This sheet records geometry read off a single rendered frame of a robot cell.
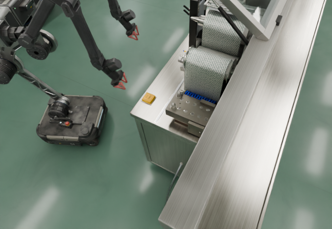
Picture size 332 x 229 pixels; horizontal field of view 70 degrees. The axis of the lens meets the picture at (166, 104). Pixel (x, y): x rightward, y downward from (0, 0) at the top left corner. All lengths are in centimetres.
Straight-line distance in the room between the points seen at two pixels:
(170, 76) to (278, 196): 144
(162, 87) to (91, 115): 104
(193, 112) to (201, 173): 87
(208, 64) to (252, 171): 67
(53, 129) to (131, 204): 107
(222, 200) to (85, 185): 184
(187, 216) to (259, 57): 56
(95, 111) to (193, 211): 208
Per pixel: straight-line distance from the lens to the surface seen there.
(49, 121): 266
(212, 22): 147
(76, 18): 129
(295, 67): 121
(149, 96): 166
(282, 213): 242
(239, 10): 91
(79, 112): 259
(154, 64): 319
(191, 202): 59
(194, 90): 151
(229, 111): 70
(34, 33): 147
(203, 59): 134
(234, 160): 87
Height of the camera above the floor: 222
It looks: 54 degrees down
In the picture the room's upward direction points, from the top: 5 degrees counter-clockwise
